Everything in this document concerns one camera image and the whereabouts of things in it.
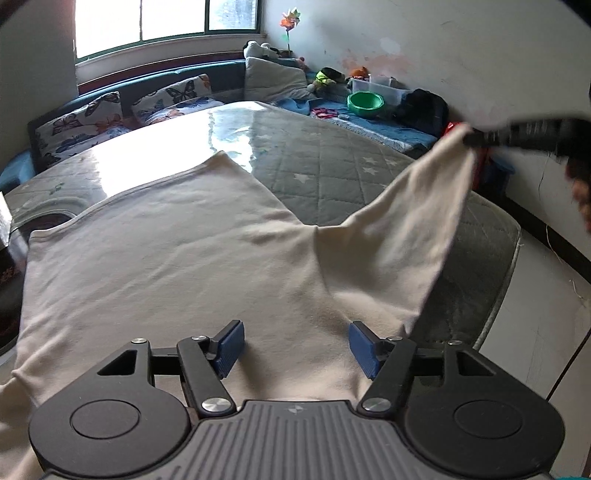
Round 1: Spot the black bag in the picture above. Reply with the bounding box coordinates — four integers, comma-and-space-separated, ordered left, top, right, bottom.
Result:
397, 89, 450, 137

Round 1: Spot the window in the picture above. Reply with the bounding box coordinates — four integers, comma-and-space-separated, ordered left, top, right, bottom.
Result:
74, 0, 264, 61

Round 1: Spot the person's right hand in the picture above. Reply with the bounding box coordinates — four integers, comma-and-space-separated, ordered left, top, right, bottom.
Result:
567, 159, 591, 210

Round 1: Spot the butterfly print pillow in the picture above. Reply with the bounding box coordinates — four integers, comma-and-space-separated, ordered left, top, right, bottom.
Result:
143, 97, 227, 125
134, 74, 213, 118
39, 124, 139, 169
34, 91, 123, 141

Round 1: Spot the colourful pinwheel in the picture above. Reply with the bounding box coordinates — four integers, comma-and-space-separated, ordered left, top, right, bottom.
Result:
278, 7, 303, 58

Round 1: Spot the blue sofa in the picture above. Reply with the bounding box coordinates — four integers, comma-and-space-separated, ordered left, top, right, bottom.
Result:
0, 60, 247, 192

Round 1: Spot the clear plastic storage box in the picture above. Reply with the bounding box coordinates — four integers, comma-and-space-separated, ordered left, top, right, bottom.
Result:
348, 76, 414, 109

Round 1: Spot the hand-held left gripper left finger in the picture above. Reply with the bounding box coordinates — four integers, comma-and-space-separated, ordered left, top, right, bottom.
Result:
97, 319, 245, 418

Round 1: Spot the grey cushion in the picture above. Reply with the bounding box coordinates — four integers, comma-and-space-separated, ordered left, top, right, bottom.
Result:
244, 56, 315, 104

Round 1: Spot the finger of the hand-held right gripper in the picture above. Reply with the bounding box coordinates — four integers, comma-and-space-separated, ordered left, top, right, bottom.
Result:
464, 119, 561, 149

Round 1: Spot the white plush toy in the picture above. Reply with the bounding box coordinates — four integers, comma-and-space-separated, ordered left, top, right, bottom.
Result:
244, 41, 280, 60

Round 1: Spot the blue patterned blanket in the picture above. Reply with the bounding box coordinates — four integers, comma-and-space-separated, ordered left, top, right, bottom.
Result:
277, 97, 437, 153

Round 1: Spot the green yellow plush toy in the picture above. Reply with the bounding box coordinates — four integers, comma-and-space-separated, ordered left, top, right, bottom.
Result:
307, 67, 347, 93

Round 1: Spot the cream shirt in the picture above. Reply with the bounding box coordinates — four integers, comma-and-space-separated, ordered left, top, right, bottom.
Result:
0, 124, 478, 480

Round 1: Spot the green plastic bowl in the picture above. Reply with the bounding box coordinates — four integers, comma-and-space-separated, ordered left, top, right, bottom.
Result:
347, 91, 386, 117

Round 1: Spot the blue plastic stool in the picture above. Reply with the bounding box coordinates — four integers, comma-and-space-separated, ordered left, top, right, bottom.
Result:
488, 157, 515, 195

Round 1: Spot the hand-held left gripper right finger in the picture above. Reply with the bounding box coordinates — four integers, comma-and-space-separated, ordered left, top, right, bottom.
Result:
348, 320, 497, 414

